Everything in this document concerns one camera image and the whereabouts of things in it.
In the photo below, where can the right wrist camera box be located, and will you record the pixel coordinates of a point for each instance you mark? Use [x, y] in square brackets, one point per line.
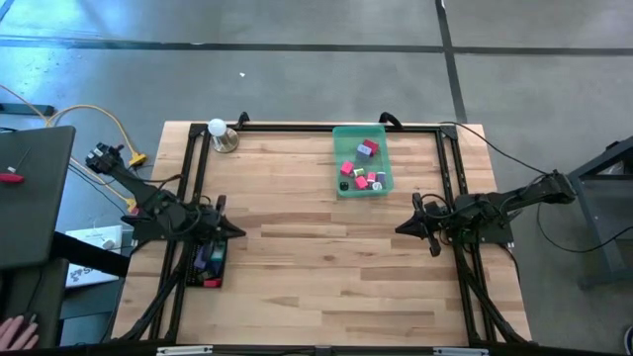
[437, 210]

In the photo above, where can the black metal stand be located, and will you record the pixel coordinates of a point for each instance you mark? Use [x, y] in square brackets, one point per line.
[601, 217]

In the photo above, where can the teal translucent plastic bin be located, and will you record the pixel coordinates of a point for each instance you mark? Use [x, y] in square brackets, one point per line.
[346, 136]

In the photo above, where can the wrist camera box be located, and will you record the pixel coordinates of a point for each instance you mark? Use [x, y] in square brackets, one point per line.
[437, 210]
[205, 216]

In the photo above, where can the black aluminium table frame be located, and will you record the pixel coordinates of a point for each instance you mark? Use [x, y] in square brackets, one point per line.
[297, 127]

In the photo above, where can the black storage bin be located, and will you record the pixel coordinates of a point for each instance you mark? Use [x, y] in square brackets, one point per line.
[190, 269]

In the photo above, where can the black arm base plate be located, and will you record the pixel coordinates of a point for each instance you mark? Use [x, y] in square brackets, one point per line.
[499, 235]

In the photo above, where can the light blue wall charger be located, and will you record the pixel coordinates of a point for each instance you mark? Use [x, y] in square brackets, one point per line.
[364, 151]

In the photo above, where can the silver aluminium extrusion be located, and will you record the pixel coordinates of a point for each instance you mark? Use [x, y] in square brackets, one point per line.
[460, 351]
[183, 350]

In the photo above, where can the white paper sheet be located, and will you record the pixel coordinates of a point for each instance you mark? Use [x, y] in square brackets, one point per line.
[91, 236]

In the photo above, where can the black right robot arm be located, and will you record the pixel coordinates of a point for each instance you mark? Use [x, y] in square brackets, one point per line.
[509, 203]

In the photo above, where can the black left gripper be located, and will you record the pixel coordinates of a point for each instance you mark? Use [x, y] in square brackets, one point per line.
[220, 222]

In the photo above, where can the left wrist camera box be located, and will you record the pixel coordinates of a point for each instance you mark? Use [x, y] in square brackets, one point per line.
[205, 216]

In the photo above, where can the black floor bar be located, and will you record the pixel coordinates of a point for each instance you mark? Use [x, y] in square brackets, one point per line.
[25, 109]

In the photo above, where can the black side desk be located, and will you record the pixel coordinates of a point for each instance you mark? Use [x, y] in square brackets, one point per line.
[34, 207]

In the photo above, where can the person's hand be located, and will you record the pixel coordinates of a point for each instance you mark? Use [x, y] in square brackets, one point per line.
[17, 335]

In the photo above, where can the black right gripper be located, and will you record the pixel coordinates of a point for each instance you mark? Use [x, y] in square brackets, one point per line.
[427, 222]

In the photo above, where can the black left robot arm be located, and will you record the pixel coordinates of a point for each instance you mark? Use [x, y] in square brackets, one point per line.
[148, 203]

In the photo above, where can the small white grey object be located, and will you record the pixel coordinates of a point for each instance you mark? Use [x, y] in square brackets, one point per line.
[381, 177]

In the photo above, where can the yellow plug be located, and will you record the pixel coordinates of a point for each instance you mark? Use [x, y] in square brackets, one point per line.
[137, 159]

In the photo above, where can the black computer mouse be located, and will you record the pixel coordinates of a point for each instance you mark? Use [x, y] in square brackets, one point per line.
[30, 318]

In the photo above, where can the light bulb on brass base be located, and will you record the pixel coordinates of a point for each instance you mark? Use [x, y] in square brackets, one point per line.
[225, 141]

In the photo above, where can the person's shoe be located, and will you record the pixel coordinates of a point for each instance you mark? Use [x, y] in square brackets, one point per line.
[629, 341]

